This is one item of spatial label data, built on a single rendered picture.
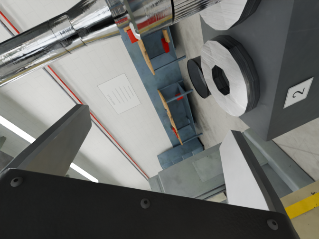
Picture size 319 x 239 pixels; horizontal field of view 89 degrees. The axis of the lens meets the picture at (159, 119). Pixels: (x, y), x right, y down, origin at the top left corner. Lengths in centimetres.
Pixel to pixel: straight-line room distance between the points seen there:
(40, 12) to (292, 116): 446
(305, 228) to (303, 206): 12
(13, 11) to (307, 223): 502
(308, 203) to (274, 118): 135
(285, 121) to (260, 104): 3
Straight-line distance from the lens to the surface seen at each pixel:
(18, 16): 463
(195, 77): 217
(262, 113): 19
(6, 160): 344
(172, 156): 708
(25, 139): 505
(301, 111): 21
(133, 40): 392
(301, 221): 147
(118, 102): 522
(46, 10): 448
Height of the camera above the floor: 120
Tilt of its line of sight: level
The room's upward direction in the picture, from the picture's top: 115 degrees counter-clockwise
